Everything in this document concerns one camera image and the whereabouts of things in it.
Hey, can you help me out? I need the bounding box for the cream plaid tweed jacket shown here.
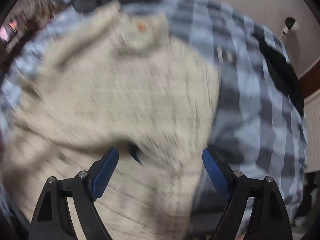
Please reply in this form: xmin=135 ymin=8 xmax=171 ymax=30
xmin=2 ymin=1 xmax=220 ymax=239

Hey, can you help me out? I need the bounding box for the blue checkered bed quilt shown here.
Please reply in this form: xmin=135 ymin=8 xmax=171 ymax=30
xmin=0 ymin=0 xmax=309 ymax=230

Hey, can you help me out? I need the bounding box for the white louvered closet door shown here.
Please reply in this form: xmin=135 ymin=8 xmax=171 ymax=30
xmin=304 ymin=89 xmax=320 ymax=173

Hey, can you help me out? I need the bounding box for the black garment on bed edge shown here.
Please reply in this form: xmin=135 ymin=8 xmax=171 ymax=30
xmin=253 ymin=30 xmax=304 ymax=117

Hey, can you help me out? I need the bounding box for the white security camera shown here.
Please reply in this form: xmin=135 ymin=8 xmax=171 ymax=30
xmin=279 ymin=17 xmax=299 ymax=40

